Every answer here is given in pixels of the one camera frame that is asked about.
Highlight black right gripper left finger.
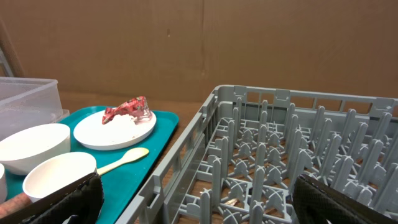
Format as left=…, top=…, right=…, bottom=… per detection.
left=1, top=172, right=104, bottom=224

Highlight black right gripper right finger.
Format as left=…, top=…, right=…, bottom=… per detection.
left=292, top=174, right=397, bottom=224

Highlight cream white bowl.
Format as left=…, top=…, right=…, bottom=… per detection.
left=1, top=123, right=71, bottom=175

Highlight yellow plastic spoon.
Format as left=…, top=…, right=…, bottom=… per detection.
left=97, top=147, right=149, bottom=176

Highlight pink white bowl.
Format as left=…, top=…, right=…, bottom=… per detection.
left=22, top=152, right=96, bottom=202

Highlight teal plastic tray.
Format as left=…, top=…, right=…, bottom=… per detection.
left=6, top=106, right=179, bottom=224

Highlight white plastic cup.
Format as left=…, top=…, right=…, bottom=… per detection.
left=0, top=164, right=7, bottom=203

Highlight grey dish rack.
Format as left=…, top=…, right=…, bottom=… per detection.
left=118, top=85, right=397, bottom=223

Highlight red wrapper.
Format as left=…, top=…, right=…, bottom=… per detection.
left=102, top=96, right=152, bottom=124

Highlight white round plate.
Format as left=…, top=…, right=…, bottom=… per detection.
left=73, top=111, right=157, bottom=151

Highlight clear plastic bin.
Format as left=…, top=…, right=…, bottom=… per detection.
left=1, top=77, right=70, bottom=139

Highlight orange carrot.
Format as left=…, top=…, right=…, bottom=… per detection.
left=0, top=193, right=32, bottom=218

